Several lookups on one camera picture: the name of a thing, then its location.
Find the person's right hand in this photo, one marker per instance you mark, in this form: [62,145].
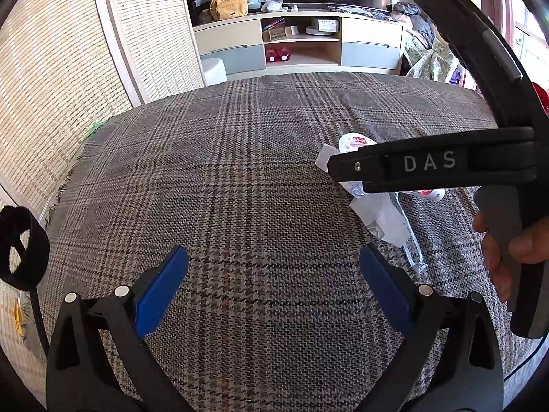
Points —
[529,248]

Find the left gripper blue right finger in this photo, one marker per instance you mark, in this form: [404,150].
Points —
[391,287]

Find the red fruit basket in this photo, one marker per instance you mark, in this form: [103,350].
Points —
[543,97]

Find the grey plaid tablecloth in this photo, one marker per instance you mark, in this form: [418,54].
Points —
[274,313]

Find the white round stool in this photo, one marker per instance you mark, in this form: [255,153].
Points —
[214,71]

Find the pile of clothes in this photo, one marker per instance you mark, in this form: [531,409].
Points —
[426,54]

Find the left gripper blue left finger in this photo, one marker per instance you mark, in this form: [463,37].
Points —
[155,290]

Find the yellow plush toy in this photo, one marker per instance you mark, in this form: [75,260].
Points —
[228,9]

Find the clear white plastic wrapper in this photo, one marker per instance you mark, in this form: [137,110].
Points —
[382,214]

